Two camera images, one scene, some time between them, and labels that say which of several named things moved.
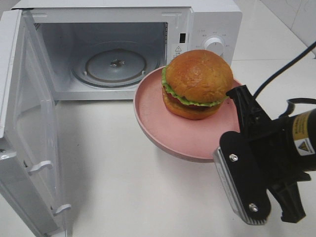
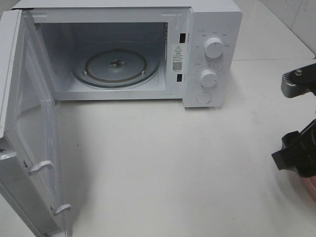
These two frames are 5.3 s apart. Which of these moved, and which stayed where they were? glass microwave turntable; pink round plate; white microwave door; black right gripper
Moved: black right gripper; pink round plate
Stayed: glass microwave turntable; white microwave door
